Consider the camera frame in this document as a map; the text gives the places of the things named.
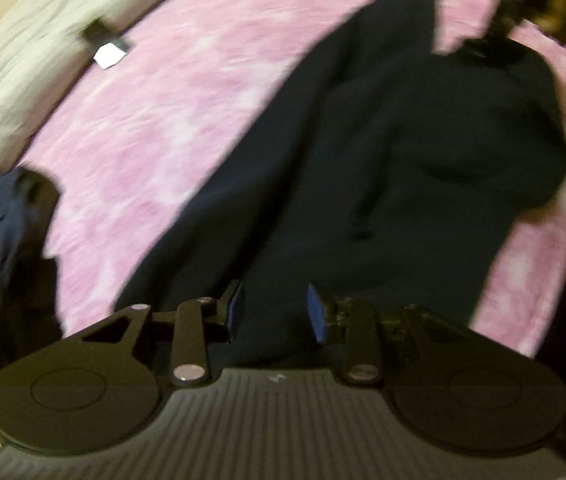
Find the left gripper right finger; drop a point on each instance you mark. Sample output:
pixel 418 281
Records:
pixel 365 340

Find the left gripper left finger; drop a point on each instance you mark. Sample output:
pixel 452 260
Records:
pixel 195 325

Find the dark navy trousers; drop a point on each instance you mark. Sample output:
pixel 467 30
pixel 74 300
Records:
pixel 380 170

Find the pile of dark clothes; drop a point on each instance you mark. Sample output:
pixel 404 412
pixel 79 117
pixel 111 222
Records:
pixel 28 280

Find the pink rose blanket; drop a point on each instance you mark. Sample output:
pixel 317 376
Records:
pixel 129 145

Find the grey striped duvet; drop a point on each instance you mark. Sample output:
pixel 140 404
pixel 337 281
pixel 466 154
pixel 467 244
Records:
pixel 42 53

